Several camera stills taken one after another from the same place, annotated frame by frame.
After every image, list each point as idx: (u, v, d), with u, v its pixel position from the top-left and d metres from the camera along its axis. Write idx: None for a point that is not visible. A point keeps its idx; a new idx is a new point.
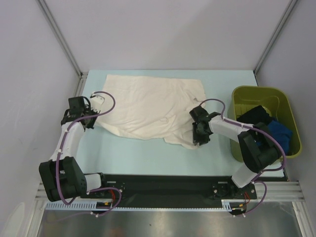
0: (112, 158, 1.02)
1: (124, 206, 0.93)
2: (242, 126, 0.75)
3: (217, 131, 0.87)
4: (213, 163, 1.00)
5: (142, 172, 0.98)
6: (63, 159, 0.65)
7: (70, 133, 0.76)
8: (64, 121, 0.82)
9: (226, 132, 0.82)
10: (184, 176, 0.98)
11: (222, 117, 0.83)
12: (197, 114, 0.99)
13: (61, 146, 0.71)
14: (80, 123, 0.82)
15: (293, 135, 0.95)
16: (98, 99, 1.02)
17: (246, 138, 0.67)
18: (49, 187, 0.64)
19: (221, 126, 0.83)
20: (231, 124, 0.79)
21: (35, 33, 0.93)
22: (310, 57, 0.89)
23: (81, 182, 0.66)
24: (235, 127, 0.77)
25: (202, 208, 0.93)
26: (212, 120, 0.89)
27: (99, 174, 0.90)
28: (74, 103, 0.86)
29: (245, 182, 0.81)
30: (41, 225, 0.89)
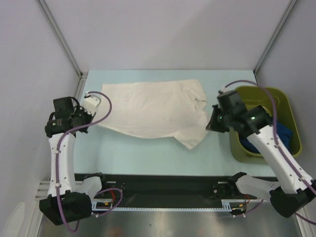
0: (111, 158, 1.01)
1: (124, 206, 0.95)
2: (301, 178, 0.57)
3: (254, 143, 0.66)
4: (213, 163, 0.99)
5: (142, 172, 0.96)
6: (66, 193, 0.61)
7: (62, 152, 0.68)
8: (50, 134, 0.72)
9: (270, 160, 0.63)
10: (185, 176, 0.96)
11: (278, 143, 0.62)
12: (233, 105, 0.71)
13: (58, 178, 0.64)
14: (70, 135, 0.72)
15: (293, 135, 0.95)
16: (92, 100, 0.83)
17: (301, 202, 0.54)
18: (54, 217, 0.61)
19: (269, 152, 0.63)
20: (287, 162, 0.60)
21: (35, 33, 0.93)
22: (311, 57, 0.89)
23: (88, 210, 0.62)
24: (289, 169, 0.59)
25: (203, 208, 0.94)
26: (261, 133, 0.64)
27: (99, 174, 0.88)
28: (60, 105, 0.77)
29: (248, 191, 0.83)
30: (41, 225, 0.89)
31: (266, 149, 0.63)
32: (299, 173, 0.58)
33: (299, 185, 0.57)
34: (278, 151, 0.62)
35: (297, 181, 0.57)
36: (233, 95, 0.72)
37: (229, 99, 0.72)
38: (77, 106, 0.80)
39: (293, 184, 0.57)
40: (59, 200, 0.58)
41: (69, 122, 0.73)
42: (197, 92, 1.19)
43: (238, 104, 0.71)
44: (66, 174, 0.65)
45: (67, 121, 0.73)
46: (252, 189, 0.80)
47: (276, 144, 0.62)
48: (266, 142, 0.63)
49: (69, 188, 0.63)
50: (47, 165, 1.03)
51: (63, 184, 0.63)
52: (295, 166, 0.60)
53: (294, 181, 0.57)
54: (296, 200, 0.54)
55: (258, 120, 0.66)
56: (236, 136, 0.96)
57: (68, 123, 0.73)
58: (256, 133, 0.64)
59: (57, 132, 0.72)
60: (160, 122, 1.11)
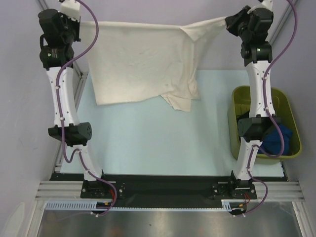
0: (111, 158, 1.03)
1: (124, 206, 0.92)
2: (265, 108, 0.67)
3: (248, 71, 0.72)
4: (214, 163, 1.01)
5: (142, 172, 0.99)
6: (70, 127, 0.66)
7: (62, 88, 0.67)
8: (48, 64, 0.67)
9: (253, 88, 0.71)
10: (182, 176, 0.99)
11: (265, 75, 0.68)
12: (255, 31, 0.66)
13: (61, 112, 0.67)
14: (68, 69, 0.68)
15: (293, 134, 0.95)
16: (72, 5, 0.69)
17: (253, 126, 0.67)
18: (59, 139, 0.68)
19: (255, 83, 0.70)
20: (263, 93, 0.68)
21: (35, 32, 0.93)
22: (310, 57, 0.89)
23: (87, 136, 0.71)
24: (260, 97, 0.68)
25: (202, 208, 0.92)
26: (257, 63, 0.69)
27: (101, 174, 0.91)
28: (48, 29, 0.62)
29: (241, 172, 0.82)
30: (41, 225, 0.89)
31: (254, 78, 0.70)
32: (266, 104, 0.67)
33: (260, 113, 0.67)
34: (261, 83, 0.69)
35: (261, 108, 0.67)
36: (267, 22, 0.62)
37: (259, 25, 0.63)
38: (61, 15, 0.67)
39: (256, 110, 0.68)
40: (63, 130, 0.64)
41: (64, 52, 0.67)
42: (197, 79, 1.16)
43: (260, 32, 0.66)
44: (68, 109, 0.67)
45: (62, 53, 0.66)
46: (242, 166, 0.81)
47: (263, 77, 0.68)
48: (256, 71, 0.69)
49: (72, 122, 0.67)
50: (47, 165, 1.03)
51: (67, 117, 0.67)
52: (267, 99, 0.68)
53: (258, 108, 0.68)
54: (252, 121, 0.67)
55: (261, 55, 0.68)
56: (236, 135, 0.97)
57: (63, 52, 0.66)
58: (253, 62, 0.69)
59: (53, 63, 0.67)
60: (159, 123, 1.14)
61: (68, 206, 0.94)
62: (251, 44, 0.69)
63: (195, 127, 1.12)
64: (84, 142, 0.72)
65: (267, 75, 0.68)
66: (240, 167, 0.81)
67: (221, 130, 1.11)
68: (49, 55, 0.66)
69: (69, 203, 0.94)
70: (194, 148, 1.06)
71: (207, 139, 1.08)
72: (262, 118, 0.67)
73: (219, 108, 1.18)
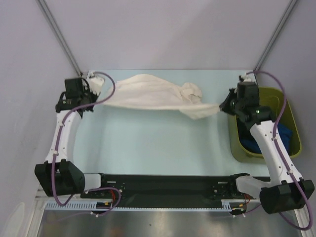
0: (111, 158, 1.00)
1: (124, 206, 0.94)
2: (289, 173, 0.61)
3: (254, 134, 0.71)
4: (215, 163, 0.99)
5: (143, 173, 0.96)
6: (60, 162, 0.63)
7: (66, 126, 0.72)
8: (59, 107, 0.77)
9: (264, 151, 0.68)
10: (179, 176, 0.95)
11: (275, 136, 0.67)
12: (246, 97, 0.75)
13: (57, 146, 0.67)
14: (77, 112, 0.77)
15: (293, 134, 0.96)
16: (98, 81, 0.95)
17: (282, 193, 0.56)
18: (46, 186, 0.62)
19: (264, 144, 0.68)
20: (279, 155, 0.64)
21: (35, 32, 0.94)
22: (310, 56, 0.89)
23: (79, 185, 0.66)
24: (279, 161, 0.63)
25: (202, 208, 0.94)
26: (260, 124, 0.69)
27: (100, 174, 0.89)
28: (70, 87, 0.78)
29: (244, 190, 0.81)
30: (41, 224, 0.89)
31: (263, 139, 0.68)
32: (290, 167, 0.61)
33: (286, 178, 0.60)
34: (273, 143, 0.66)
35: (285, 174, 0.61)
36: (253, 87, 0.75)
37: (246, 88, 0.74)
38: (86, 86, 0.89)
39: (279, 177, 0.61)
40: (53, 167, 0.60)
41: (76, 102, 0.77)
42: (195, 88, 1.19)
43: (252, 98, 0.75)
44: (65, 145, 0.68)
45: (76, 103, 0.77)
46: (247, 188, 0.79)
47: (273, 137, 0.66)
48: (263, 133, 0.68)
49: (65, 157, 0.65)
50: None
51: (60, 153, 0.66)
52: (287, 161, 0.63)
53: (281, 173, 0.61)
54: (278, 188, 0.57)
55: (262, 114, 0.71)
56: (236, 135, 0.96)
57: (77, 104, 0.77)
58: (256, 124, 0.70)
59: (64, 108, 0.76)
60: (159, 123, 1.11)
61: (68, 206, 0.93)
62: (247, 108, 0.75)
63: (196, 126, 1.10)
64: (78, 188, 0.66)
65: (276, 134, 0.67)
66: (249, 193, 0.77)
67: (221, 129, 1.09)
68: (64, 102, 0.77)
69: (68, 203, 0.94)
70: (193, 147, 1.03)
71: (208, 138, 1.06)
72: (289, 184, 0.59)
73: None
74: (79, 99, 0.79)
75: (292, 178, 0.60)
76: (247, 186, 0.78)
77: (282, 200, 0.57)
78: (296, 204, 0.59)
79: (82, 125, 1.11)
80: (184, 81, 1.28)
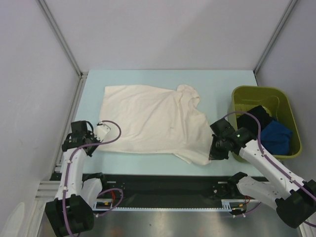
0: (112, 157, 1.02)
1: (124, 206, 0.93)
2: (292, 181, 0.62)
3: (244, 156, 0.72)
4: (214, 163, 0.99)
5: (142, 172, 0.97)
6: (71, 197, 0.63)
7: (74, 163, 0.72)
8: (65, 146, 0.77)
9: (261, 169, 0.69)
10: (180, 176, 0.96)
11: (263, 151, 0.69)
12: (221, 129, 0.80)
13: (66, 183, 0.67)
14: (83, 149, 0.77)
15: (293, 135, 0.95)
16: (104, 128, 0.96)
17: (296, 202, 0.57)
18: (55, 225, 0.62)
19: (258, 162, 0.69)
20: (276, 168, 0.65)
21: (35, 32, 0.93)
22: (310, 56, 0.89)
23: (89, 222, 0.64)
24: (279, 173, 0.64)
25: (202, 208, 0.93)
26: (247, 146, 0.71)
27: (99, 174, 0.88)
28: (76, 127, 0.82)
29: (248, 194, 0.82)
30: (40, 225, 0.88)
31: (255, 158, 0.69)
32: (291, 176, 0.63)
33: (292, 187, 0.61)
34: (265, 158, 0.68)
35: (289, 183, 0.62)
36: (221, 121, 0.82)
37: (218, 123, 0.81)
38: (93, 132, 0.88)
39: (285, 188, 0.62)
40: (64, 203, 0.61)
41: (82, 140, 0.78)
42: (190, 92, 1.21)
43: (226, 129, 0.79)
44: (74, 181, 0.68)
45: (81, 140, 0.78)
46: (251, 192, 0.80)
47: (262, 153, 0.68)
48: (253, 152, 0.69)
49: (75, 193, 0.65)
50: (47, 166, 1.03)
51: (70, 189, 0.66)
52: (284, 171, 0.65)
53: (286, 184, 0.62)
54: (292, 201, 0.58)
55: (243, 137, 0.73)
56: None
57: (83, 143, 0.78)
58: (242, 147, 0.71)
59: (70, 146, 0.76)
60: (159, 124, 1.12)
61: None
62: (228, 139, 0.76)
63: (195, 128, 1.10)
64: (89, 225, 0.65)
65: (263, 150, 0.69)
66: (253, 196, 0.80)
67: None
68: (70, 141, 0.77)
69: None
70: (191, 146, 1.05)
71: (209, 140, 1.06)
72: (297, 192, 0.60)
73: (218, 108, 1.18)
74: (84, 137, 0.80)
75: (297, 185, 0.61)
76: (249, 190, 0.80)
77: (300, 211, 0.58)
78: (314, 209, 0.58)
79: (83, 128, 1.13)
80: (184, 81, 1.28)
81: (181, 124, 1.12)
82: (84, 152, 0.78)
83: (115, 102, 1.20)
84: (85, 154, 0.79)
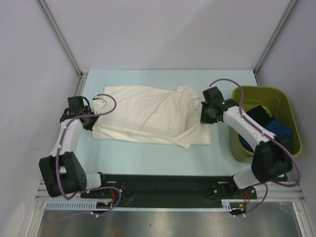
0: (111, 158, 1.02)
1: (124, 206, 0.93)
2: (262, 134, 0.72)
3: (227, 119, 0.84)
4: (214, 164, 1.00)
5: (142, 172, 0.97)
6: (63, 154, 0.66)
7: (70, 129, 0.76)
8: (63, 118, 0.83)
9: (239, 128, 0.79)
10: (186, 176, 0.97)
11: (242, 112, 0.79)
12: (212, 97, 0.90)
13: (61, 142, 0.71)
14: (79, 120, 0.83)
15: (293, 134, 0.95)
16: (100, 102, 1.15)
17: (264, 151, 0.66)
18: (48, 182, 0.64)
19: (237, 122, 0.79)
20: (251, 126, 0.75)
21: (35, 32, 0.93)
22: (311, 56, 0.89)
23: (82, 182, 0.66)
24: (254, 130, 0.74)
25: (202, 208, 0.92)
26: (229, 110, 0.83)
27: (99, 174, 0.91)
28: (73, 102, 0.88)
29: (243, 184, 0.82)
30: (41, 225, 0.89)
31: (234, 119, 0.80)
32: (261, 130, 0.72)
33: (262, 139, 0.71)
34: (243, 119, 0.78)
35: (260, 137, 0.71)
36: (214, 90, 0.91)
37: (209, 91, 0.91)
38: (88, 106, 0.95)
39: (257, 140, 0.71)
40: (57, 158, 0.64)
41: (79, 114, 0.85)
42: (190, 92, 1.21)
43: (216, 97, 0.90)
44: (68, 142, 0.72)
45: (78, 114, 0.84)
46: (244, 178, 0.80)
47: (241, 114, 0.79)
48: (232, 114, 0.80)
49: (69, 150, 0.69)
50: None
51: (64, 147, 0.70)
52: (259, 127, 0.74)
53: (258, 137, 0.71)
54: (261, 150, 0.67)
55: (227, 105, 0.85)
56: (236, 135, 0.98)
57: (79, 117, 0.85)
58: (225, 110, 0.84)
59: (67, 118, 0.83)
60: (159, 124, 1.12)
61: (68, 206, 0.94)
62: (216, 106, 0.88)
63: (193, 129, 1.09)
64: (81, 187, 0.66)
65: (243, 112, 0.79)
66: (247, 182, 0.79)
67: (221, 132, 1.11)
68: (67, 114, 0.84)
69: (69, 203, 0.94)
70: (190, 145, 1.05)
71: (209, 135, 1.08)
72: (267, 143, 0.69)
73: None
74: (80, 112, 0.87)
75: (267, 138, 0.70)
76: (242, 175, 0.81)
77: (270, 159, 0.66)
78: (283, 160, 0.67)
79: None
80: (184, 81, 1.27)
81: (181, 124, 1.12)
82: (80, 123, 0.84)
83: (115, 102, 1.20)
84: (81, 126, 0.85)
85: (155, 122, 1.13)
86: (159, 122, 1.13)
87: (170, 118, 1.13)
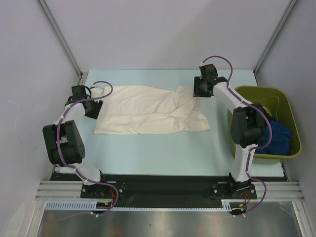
0: (112, 158, 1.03)
1: (124, 206, 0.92)
2: (242, 101, 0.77)
3: (216, 92, 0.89)
4: (214, 161, 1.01)
5: (142, 172, 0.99)
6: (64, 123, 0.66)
7: (72, 109, 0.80)
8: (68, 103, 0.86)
9: (225, 99, 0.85)
10: (186, 176, 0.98)
11: (228, 85, 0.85)
12: (207, 73, 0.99)
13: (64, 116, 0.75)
14: (80, 104, 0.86)
15: (293, 134, 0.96)
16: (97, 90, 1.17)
17: (239, 114, 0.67)
18: (49, 146, 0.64)
19: (223, 94, 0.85)
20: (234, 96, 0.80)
21: (36, 32, 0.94)
22: (310, 56, 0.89)
23: (81, 151, 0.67)
24: (235, 99, 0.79)
25: (202, 208, 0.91)
26: (218, 84, 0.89)
27: (100, 173, 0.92)
28: (76, 91, 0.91)
29: (238, 174, 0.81)
30: (41, 225, 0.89)
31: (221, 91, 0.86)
32: (241, 98, 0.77)
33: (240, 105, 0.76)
34: (228, 91, 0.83)
35: (239, 103, 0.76)
36: (209, 66, 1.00)
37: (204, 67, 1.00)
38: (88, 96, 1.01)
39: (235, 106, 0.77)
40: (59, 127, 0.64)
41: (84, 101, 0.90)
42: (190, 92, 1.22)
43: (210, 74, 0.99)
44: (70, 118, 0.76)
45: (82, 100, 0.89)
46: (236, 166, 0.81)
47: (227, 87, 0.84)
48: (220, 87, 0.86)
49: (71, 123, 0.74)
50: (48, 166, 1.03)
51: (66, 119, 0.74)
52: (240, 97, 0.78)
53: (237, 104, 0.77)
54: (236, 113, 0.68)
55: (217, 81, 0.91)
56: None
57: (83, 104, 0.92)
58: (214, 85, 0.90)
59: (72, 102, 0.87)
60: (160, 123, 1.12)
61: (68, 206, 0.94)
62: (209, 81, 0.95)
63: (195, 121, 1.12)
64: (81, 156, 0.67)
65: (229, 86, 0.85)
66: (238, 168, 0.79)
67: (221, 129, 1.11)
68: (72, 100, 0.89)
69: (69, 203, 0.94)
70: (189, 143, 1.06)
71: (207, 119, 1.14)
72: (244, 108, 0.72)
73: (218, 108, 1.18)
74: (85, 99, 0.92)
75: (245, 104, 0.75)
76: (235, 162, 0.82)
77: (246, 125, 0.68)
78: (258, 128, 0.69)
79: (84, 127, 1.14)
80: (184, 81, 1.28)
81: (182, 117, 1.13)
82: (81, 107, 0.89)
83: (115, 102, 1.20)
84: (82, 111, 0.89)
85: (156, 116, 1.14)
86: (161, 114, 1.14)
87: (171, 107, 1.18)
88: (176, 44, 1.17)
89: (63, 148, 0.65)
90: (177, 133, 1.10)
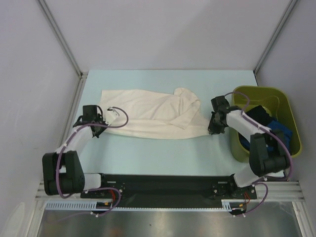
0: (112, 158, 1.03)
1: (124, 206, 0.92)
2: (258, 127, 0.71)
3: (231, 122, 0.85)
4: (214, 161, 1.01)
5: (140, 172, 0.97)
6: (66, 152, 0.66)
7: (78, 134, 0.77)
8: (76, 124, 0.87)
9: (241, 128, 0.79)
10: (189, 176, 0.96)
11: (242, 112, 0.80)
12: (218, 103, 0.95)
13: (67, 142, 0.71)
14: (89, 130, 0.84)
15: (293, 134, 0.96)
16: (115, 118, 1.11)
17: (257, 139, 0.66)
18: (47, 178, 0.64)
19: (238, 122, 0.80)
20: (249, 123, 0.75)
21: (36, 32, 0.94)
22: (310, 56, 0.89)
23: (79, 182, 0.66)
24: (251, 126, 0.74)
25: (202, 208, 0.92)
26: (231, 113, 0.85)
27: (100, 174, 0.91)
28: (87, 111, 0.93)
29: (245, 183, 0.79)
30: (41, 225, 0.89)
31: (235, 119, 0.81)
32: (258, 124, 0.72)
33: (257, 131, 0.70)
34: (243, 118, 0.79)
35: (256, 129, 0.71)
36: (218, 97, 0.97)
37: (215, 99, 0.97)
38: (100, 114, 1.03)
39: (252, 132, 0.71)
40: (60, 155, 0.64)
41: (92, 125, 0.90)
42: (190, 92, 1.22)
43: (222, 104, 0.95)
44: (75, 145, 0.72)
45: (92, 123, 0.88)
46: (243, 175, 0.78)
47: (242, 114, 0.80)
48: (233, 115, 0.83)
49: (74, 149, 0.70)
50: None
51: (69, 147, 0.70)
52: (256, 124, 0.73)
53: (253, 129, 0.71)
54: (254, 139, 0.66)
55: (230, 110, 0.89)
56: (236, 135, 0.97)
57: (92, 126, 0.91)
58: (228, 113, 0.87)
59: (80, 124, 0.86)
60: (160, 123, 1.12)
61: (68, 206, 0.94)
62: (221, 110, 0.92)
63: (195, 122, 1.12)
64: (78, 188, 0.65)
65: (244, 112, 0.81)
66: (245, 180, 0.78)
67: None
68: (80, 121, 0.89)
69: (69, 203, 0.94)
70: (189, 143, 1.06)
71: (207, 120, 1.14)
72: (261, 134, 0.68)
73: None
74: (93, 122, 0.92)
75: (263, 131, 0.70)
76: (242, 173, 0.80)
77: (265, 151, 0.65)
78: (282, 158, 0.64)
79: None
80: (184, 81, 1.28)
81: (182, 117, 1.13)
82: (89, 132, 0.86)
83: (116, 102, 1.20)
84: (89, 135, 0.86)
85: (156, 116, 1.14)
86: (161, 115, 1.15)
87: (172, 108, 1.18)
88: (176, 45, 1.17)
89: (60, 180, 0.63)
90: (178, 133, 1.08)
